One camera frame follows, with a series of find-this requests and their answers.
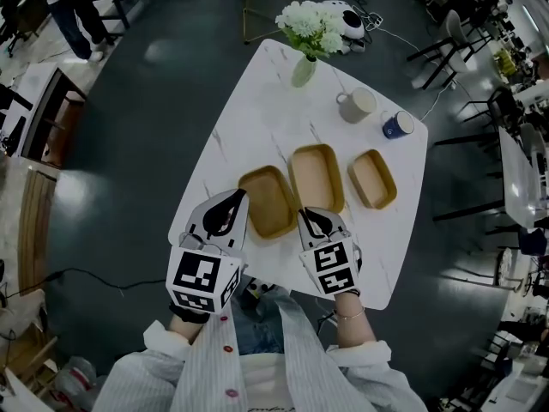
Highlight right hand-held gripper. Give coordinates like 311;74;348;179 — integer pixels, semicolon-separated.
297;206;364;298

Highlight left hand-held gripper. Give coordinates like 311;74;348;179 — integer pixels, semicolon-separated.
166;188;250;315

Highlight person's left forearm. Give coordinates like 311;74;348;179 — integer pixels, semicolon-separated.
168;300;212;345

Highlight person's right forearm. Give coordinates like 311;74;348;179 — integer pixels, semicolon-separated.
332;292;378;350

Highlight person's blue jeans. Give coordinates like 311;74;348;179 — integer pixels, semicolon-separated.
231;289;287;356

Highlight pale grey mug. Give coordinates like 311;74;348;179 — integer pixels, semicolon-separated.
335;86;378;124

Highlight blue striped mug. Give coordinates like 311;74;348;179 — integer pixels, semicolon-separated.
379;109;416;140

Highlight person's striped white shirt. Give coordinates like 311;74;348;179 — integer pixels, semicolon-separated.
91;289;426;412

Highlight pale green vase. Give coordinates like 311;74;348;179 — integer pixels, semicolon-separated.
291;55;318;88

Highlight wooden slat panel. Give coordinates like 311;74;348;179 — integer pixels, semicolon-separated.
16;167;60;296

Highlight rectangular table black legs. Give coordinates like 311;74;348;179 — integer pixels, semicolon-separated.
497;125;542;230

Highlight white flower bouquet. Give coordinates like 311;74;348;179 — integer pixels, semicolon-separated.
274;0;344;62

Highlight clear plastic bag red stripes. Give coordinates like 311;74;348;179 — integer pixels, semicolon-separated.
54;355;99;405

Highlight white domed floor robot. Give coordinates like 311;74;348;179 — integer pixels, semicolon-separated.
320;0;371;54

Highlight light wooden chair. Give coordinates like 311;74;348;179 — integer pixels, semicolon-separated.
0;288;60;397

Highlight white desk brown sides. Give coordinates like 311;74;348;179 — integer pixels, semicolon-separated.
0;61;87;169

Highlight black chair white seat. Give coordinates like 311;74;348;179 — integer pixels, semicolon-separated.
406;9;488;91

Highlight thin gold bracelet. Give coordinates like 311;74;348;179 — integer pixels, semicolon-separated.
334;306;366;321

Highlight black cable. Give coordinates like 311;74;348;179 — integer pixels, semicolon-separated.
0;267;169;302

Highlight white floor cable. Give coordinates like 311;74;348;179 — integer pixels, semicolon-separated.
418;79;459;123

